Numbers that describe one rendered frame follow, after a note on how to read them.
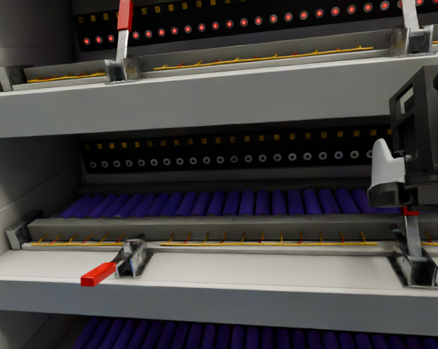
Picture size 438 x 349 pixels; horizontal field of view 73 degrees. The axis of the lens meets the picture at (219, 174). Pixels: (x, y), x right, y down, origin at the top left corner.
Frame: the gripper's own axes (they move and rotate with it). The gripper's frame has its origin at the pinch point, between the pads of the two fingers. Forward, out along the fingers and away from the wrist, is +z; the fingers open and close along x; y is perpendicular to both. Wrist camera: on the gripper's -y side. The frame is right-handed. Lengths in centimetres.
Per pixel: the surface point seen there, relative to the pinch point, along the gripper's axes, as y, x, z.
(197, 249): -4.8, 20.2, 0.9
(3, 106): 10.3, 39.5, -5.8
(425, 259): -5.0, -0.7, -2.3
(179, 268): -6.5, 21.7, -1.1
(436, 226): -2.4, -4.0, 2.5
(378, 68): 10.8, 3.2, -6.1
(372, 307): -9.1, 3.9, -2.4
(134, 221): -1.9, 28.2, 2.1
